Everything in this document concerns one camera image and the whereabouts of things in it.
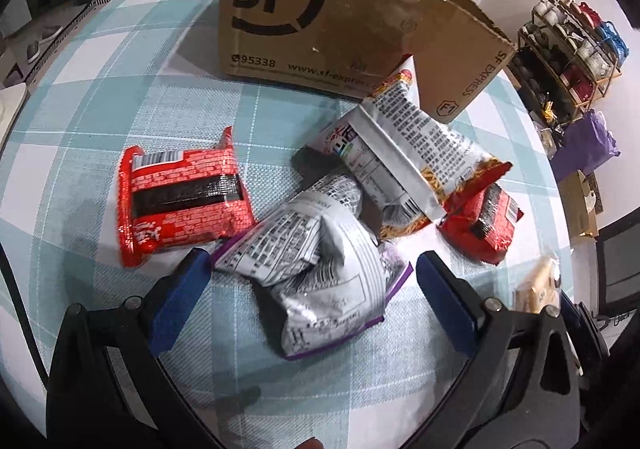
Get silver purple-edged snack packet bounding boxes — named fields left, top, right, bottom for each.
left=211, top=173, right=415, bottom=361

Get grey slipper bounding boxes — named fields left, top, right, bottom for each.
left=25, top=26, right=66, bottom=62

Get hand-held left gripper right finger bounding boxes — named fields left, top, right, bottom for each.
left=402, top=249, right=583, bottom=449

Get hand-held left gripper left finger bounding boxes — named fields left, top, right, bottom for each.
left=47, top=246, right=226, bottom=449

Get red black-striped snack packet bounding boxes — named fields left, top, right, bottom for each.
left=436, top=183, right=525, bottom=266
left=116, top=126, right=257, bottom=269

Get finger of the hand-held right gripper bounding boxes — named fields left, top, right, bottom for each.
left=559, top=286, right=611, bottom=380

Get beige snack packet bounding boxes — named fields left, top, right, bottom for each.
left=514, top=253, right=562, bottom=315

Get white side cabinet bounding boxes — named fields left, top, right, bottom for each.
left=0, top=82, right=28, bottom=140

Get purple bag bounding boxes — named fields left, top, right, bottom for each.
left=550, top=109, right=621, bottom=182

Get rows of assorted shoes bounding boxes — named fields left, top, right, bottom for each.
left=530, top=0, right=628, bottom=105

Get silver orange snack packet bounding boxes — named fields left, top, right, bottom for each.
left=306, top=55, right=514, bottom=244

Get cardboard box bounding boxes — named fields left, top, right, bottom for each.
left=217, top=0, right=517, bottom=125
left=557, top=170, right=601, bottom=240

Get wooden shoe rack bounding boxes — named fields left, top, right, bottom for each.
left=515, top=0, right=628, bottom=125

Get open cardboard box on floor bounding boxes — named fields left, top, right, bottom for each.
left=557, top=170, right=601, bottom=240

